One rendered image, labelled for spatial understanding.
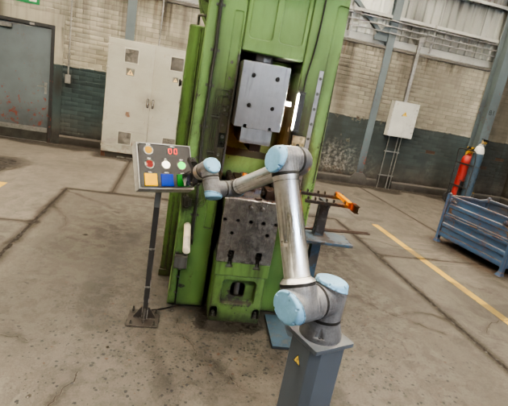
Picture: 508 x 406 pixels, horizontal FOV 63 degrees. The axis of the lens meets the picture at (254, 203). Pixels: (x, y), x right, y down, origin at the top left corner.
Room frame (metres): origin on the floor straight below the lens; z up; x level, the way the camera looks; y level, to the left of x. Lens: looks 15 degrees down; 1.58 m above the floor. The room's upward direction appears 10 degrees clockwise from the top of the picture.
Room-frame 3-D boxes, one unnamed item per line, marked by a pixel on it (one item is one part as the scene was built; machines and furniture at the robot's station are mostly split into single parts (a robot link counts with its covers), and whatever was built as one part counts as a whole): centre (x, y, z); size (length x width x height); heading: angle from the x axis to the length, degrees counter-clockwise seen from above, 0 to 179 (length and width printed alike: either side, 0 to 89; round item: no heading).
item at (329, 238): (2.60, -0.45, 0.75); 0.40 x 0.30 x 0.02; 99
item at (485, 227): (5.30, -3.20, 0.36); 1.20 x 0.80 x 0.72; 19
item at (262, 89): (2.85, 0.06, 1.56); 0.42 x 0.39 x 0.40; 11
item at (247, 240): (2.86, 0.05, 0.69); 0.56 x 0.38 x 0.45; 11
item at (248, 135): (2.84, 0.10, 1.32); 0.42 x 0.20 x 0.10; 11
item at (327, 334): (1.65, -0.40, 0.65); 0.19 x 0.19 x 0.10
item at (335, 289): (1.65, -0.39, 0.79); 0.17 x 0.15 x 0.18; 131
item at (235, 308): (2.86, 0.05, 0.23); 0.55 x 0.37 x 0.47; 11
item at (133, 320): (2.45, 0.60, 0.05); 0.22 x 0.22 x 0.09; 11
